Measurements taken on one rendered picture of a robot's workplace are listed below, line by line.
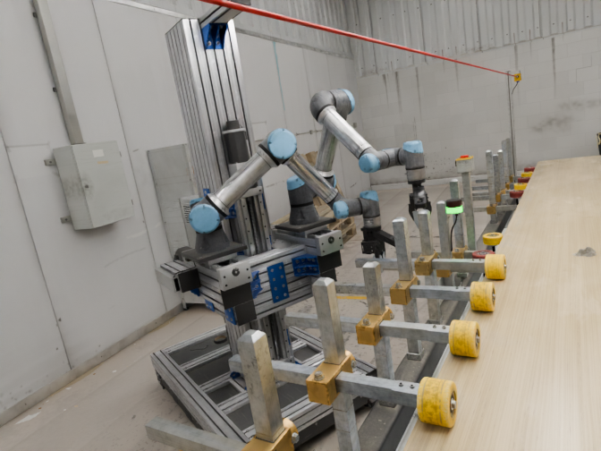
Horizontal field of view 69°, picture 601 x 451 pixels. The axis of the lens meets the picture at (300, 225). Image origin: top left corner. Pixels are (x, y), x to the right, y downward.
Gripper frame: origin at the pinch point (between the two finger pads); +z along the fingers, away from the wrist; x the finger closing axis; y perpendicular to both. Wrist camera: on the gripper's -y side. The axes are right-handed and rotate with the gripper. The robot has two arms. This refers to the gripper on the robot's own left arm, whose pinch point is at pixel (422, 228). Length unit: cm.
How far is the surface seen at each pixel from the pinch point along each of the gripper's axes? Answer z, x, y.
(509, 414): 10, -6, -104
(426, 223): -8.1, -0.3, -25.5
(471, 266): 6.0, -12.7, -34.4
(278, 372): 5, 39, -95
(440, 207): -8.2, -7.8, -1.7
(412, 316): 15, 8, -49
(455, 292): 5, -4, -58
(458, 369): 10, 0, -88
